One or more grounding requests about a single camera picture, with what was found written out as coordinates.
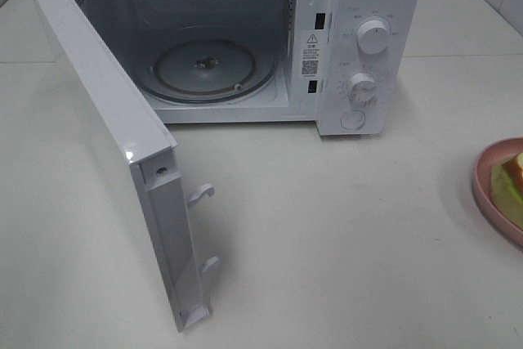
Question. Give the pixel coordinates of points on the round white door button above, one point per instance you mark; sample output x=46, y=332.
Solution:
x=353, y=120

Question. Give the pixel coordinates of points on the white microwave knob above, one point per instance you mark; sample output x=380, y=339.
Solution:
x=373, y=35
x=362, y=87

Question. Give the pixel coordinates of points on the pink plate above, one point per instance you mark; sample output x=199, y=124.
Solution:
x=481, y=182

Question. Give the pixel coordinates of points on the sandwich with white bread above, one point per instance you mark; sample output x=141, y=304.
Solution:
x=506, y=188

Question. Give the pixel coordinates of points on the white microwave door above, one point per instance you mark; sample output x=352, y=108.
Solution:
x=135, y=156

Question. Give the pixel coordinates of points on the glass microwave turntable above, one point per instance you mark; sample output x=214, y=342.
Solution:
x=201, y=65

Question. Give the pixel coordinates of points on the white microwave oven body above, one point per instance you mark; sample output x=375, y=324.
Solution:
x=318, y=55

